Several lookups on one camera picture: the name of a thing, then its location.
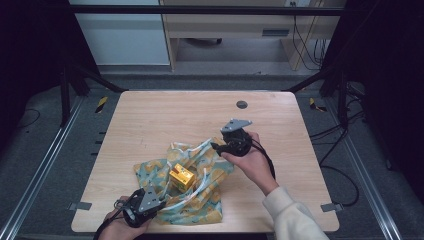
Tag lemon print cloth bag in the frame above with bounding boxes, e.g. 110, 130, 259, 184
133, 136, 235, 226

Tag left hand-held gripper cable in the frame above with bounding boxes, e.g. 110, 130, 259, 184
93, 199, 129, 240

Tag black frame crossbar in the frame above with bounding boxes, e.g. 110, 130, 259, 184
69, 4, 345, 17

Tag grey table bracket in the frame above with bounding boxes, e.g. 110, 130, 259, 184
67, 201, 93, 212
320, 202, 344, 213

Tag aluminium floor rail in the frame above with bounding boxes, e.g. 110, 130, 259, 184
323, 96, 405, 240
0, 96, 85, 240

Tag person's right hand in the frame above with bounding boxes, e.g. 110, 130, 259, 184
220, 131, 280, 197

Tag hanging black cables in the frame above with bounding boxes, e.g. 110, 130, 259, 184
291, 14, 329, 72

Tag black floor cables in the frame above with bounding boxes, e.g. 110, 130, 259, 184
309, 83, 366, 208

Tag small yellow box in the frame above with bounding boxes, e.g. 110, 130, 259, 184
168, 162, 196, 193

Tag yellow black floor tape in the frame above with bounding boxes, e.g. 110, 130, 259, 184
308, 97, 328, 113
95, 96, 110, 114

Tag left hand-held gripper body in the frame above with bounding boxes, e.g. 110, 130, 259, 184
122, 185, 165, 229

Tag black metal stand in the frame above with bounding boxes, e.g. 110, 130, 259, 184
59, 63, 128, 128
282, 64, 352, 129

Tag person's left hand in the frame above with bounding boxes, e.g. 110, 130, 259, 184
98, 195, 152, 240

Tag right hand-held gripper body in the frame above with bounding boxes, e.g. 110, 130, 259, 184
216, 118, 254, 158

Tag thin black floor cable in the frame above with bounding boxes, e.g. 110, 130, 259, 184
15, 107, 42, 130

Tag right hand-held gripper cable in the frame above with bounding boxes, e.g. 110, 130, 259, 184
250, 138, 278, 181

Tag hand-held gripper cable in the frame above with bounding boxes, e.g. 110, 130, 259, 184
250, 138, 278, 181
93, 199, 129, 240

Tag white cabinet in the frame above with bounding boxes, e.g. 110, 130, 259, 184
73, 13, 171, 66

